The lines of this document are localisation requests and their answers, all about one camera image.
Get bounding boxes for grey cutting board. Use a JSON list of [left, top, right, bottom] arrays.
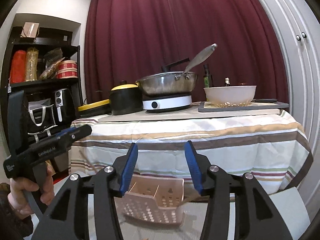
[[198, 101, 289, 113]]

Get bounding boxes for white induction cooker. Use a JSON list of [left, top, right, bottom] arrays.
[[143, 93, 192, 113]]

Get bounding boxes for yellow black flat container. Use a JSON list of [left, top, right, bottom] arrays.
[[78, 99, 111, 118]]

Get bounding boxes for black bag white straps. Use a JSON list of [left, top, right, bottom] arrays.
[[26, 98, 60, 143]]

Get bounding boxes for pink perforated utensil holder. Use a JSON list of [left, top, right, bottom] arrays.
[[116, 174, 184, 225]]

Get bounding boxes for clear plastic jar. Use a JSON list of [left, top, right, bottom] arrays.
[[25, 48, 39, 81]]

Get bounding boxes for black pot yellow lid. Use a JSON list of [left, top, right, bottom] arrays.
[[109, 80, 143, 115]]

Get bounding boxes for red cylindrical container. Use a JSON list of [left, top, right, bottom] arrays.
[[10, 50, 27, 83]]

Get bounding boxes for grey table mat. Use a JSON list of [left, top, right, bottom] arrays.
[[118, 187, 310, 239]]

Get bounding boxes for red checked round tins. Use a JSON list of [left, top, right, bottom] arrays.
[[56, 60, 78, 79]]

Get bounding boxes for black shelf unit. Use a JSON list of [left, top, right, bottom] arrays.
[[1, 27, 83, 154]]

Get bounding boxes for person's left hand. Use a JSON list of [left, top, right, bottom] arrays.
[[7, 163, 55, 221]]

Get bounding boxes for small cardboard box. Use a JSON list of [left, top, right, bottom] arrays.
[[20, 22, 40, 38]]

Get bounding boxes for striped tablecloth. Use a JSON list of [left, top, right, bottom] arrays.
[[68, 111, 313, 194]]

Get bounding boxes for black air fryer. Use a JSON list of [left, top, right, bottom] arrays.
[[53, 88, 75, 127]]

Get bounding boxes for packaged snack bags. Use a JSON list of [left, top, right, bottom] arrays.
[[39, 48, 64, 80]]

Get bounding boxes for olive oil bottle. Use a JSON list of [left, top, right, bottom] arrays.
[[203, 64, 213, 88]]

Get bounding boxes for steel frying pan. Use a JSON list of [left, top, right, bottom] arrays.
[[136, 43, 217, 96]]

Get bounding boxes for white cabinet doors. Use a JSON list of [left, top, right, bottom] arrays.
[[260, 0, 319, 219]]

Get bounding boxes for dark red curtain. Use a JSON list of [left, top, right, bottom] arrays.
[[84, 0, 289, 103]]

